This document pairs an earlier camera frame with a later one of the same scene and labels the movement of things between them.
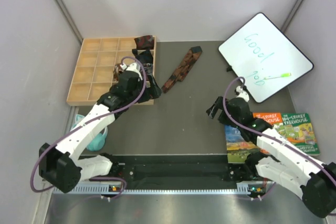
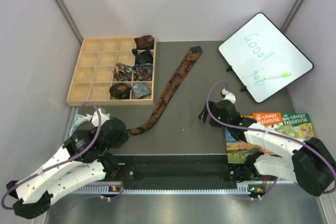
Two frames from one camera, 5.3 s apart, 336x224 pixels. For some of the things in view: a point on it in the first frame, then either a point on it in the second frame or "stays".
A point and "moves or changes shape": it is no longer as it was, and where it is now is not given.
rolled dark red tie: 145,42 stays
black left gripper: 151,93 -> 123,138
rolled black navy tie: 145,57 stays
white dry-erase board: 261,53 stays
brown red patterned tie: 183,68 moves or changes shape
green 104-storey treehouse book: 296,129 stays
